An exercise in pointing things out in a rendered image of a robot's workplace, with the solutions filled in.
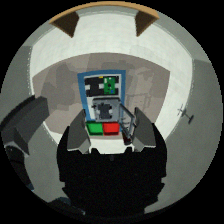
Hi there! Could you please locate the green circuit board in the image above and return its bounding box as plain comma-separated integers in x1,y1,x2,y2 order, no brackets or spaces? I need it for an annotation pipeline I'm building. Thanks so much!
103,77,115,94

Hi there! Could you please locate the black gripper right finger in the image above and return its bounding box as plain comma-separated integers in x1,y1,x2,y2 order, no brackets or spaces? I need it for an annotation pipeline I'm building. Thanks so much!
132,107,167,178

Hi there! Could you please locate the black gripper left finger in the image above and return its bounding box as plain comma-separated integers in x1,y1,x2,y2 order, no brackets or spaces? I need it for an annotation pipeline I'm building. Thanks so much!
56,109,91,182

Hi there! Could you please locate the red open-top bin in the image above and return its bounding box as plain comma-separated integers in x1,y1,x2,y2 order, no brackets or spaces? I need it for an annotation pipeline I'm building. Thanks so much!
102,121,120,136

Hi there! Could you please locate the green bin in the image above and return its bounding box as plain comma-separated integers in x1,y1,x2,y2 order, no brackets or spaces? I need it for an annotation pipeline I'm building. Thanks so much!
86,121,104,136

